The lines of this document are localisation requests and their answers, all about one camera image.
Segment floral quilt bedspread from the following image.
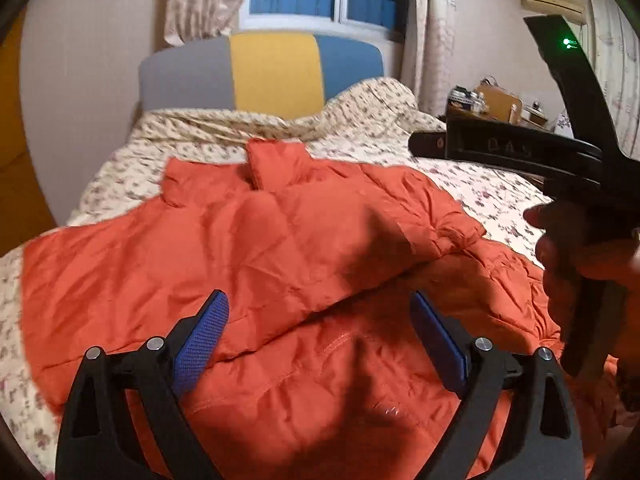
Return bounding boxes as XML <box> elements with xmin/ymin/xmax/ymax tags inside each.
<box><xmin>1</xmin><ymin>77</ymin><xmax>542</xmax><ymax>478</ymax></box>

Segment brown wooden wardrobe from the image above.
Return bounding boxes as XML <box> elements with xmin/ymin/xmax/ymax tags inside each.
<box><xmin>0</xmin><ymin>10</ymin><xmax>56</xmax><ymax>255</ymax></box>

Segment wall air conditioner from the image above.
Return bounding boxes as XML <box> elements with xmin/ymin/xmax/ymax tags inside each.
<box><xmin>521</xmin><ymin>0</ymin><xmax>587</xmax><ymax>25</ymax></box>

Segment grey yellow blue headboard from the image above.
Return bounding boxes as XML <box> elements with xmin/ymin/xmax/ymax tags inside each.
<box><xmin>139</xmin><ymin>32</ymin><xmax>384</xmax><ymax>119</ymax></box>

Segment right hand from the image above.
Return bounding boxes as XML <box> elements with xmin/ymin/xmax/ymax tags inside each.
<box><xmin>523</xmin><ymin>202</ymin><xmax>639</xmax><ymax>368</ymax></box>

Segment wooden desk with clutter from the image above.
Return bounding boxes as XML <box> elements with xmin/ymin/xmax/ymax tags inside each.
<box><xmin>440</xmin><ymin>79</ymin><xmax>548</xmax><ymax>131</ymax></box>

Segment right beige curtain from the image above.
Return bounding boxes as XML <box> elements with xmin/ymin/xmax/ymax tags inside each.
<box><xmin>400</xmin><ymin>0</ymin><xmax>456</xmax><ymax>116</ymax></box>

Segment orange quilted down jacket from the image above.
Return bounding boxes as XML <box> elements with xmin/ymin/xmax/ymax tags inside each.
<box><xmin>20</xmin><ymin>138</ymin><xmax>622</xmax><ymax>480</ymax></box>

